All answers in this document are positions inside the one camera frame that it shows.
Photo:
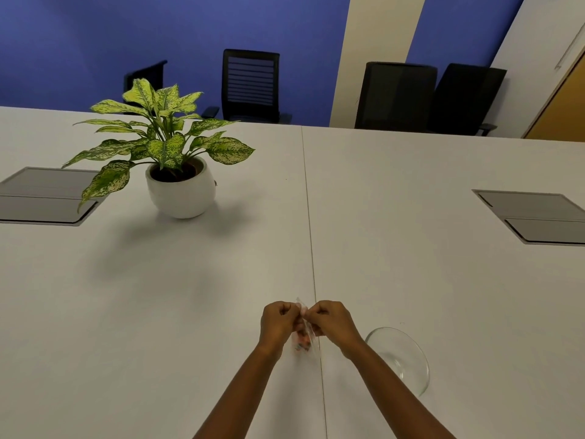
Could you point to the person's left hand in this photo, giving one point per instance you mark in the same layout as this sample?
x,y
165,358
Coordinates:
x,y
275,325

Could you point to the clear glass bowl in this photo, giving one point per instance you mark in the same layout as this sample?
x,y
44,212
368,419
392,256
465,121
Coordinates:
x,y
402,358

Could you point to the person's left fingers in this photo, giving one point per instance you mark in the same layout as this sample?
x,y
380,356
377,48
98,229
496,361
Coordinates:
x,y
289,310

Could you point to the green variegated leafy plant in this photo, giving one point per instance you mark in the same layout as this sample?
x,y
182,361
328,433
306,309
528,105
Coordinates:
x,y
155,132

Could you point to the wooden door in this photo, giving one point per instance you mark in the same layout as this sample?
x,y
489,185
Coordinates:
x,y
560,107

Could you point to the person's right fingers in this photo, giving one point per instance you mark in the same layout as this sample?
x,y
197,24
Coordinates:
x,y
315,315

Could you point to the white round plant pot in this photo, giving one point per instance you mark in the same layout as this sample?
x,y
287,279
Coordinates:
x,y
181,194

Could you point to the person's right forearm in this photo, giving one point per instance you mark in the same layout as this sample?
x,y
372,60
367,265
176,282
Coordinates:
x,y
393,397

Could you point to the black slatted-back office chair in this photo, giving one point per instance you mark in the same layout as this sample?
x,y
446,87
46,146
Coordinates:
x,y
250,86

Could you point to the clear plastic candy bag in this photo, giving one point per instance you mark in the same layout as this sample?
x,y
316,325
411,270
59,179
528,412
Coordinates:
x,y
305,336

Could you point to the person's right hand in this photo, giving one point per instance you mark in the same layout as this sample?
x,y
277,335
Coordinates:
x,y
336,325

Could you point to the person's left forearm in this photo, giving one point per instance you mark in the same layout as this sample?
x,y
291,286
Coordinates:
x,y
237,396

